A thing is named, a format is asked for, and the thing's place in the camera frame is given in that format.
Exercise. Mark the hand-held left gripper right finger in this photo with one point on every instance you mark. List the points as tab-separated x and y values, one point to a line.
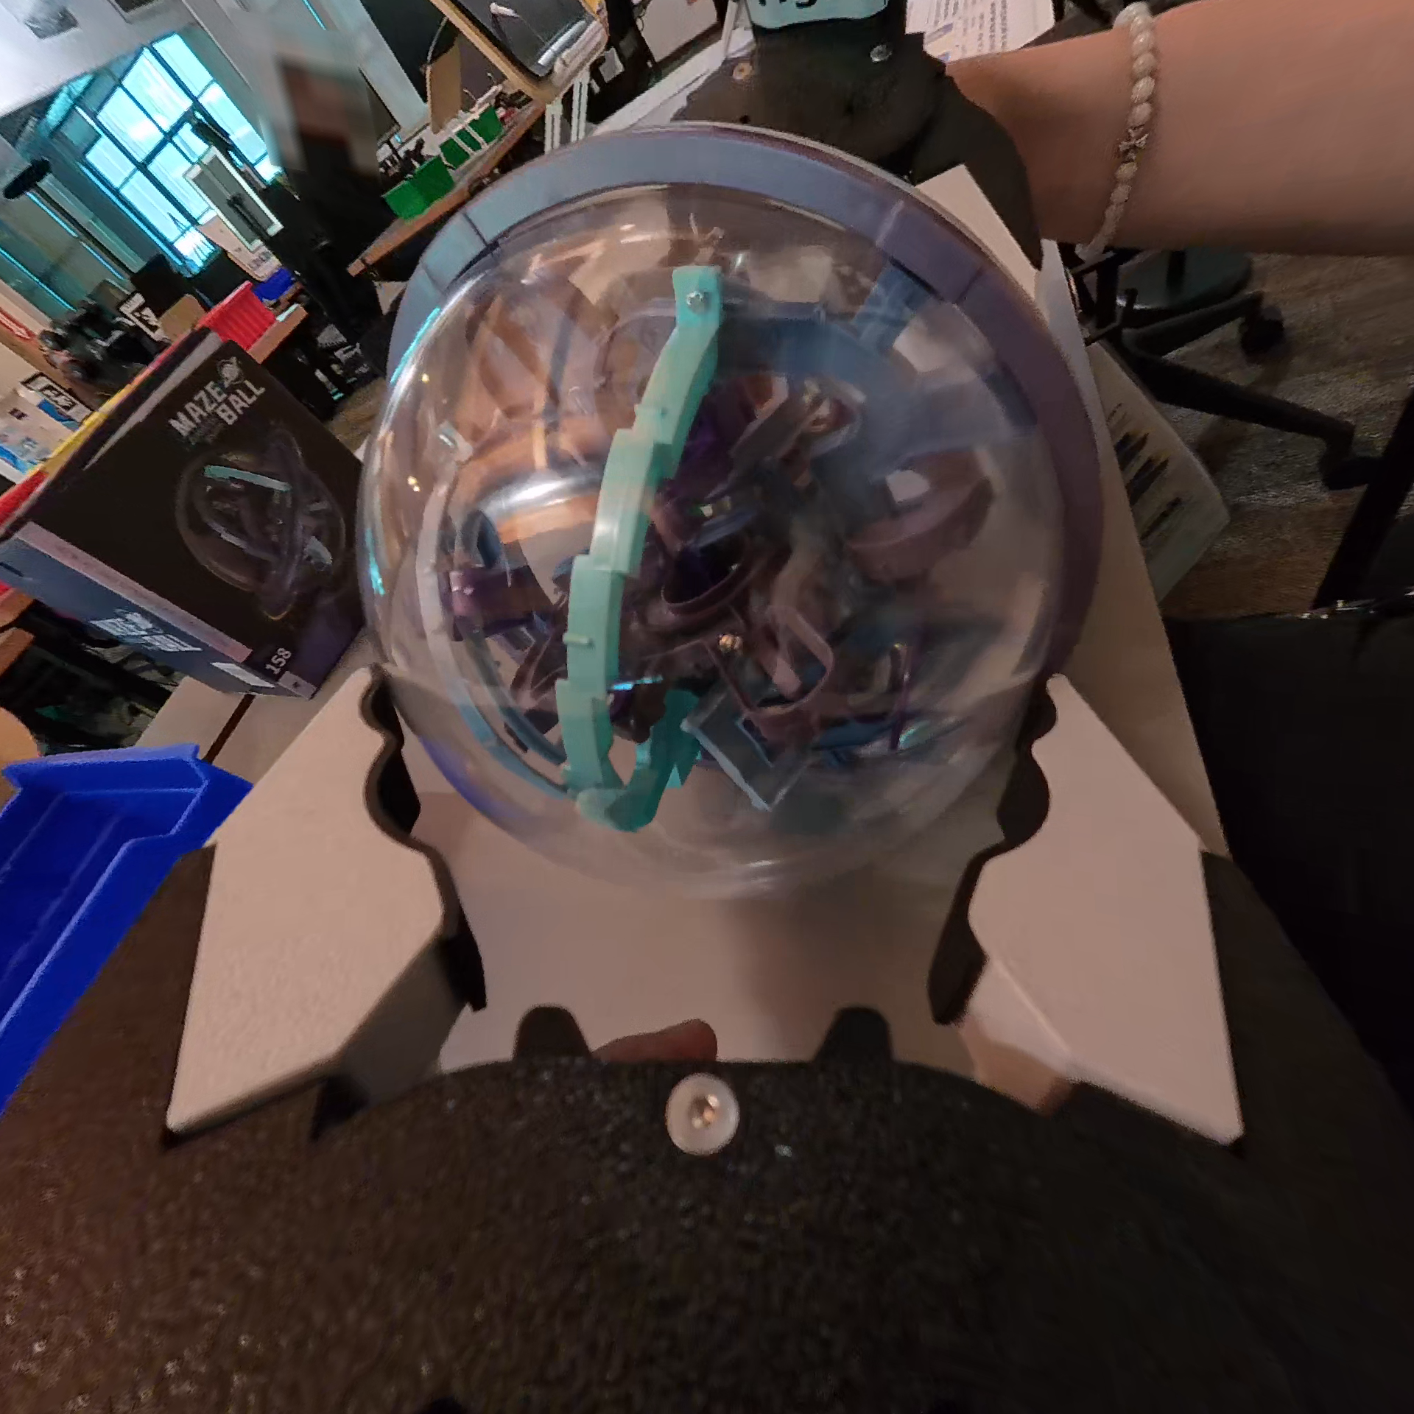
1092	939

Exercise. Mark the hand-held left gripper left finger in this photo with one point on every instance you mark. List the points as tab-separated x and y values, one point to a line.
320	906

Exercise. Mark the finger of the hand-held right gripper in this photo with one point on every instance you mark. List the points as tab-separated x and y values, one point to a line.
971	209

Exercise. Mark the transparent maze ball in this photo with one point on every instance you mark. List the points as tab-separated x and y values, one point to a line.
717	518

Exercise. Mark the person's right forearm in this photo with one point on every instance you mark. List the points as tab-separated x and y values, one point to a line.
1269	121

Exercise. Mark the dark maze ball box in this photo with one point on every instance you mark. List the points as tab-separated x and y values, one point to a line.
187	518

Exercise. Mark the person's left hand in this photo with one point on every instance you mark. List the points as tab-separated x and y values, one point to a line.
663	1040

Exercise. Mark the blue plastic bin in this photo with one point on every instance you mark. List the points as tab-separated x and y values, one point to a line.
77	884

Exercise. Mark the black office chair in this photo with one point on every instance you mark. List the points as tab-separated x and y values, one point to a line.
1215	342

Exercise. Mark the printed instruction paper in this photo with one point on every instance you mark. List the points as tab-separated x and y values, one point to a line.
1160	475

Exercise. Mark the wooden table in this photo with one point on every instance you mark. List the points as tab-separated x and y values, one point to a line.
441	237

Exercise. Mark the green bin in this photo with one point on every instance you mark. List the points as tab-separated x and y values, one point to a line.
417	190

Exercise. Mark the black table leg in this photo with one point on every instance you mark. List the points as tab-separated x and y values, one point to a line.
1370	508

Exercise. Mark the red bin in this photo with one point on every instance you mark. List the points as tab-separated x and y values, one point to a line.
237	315

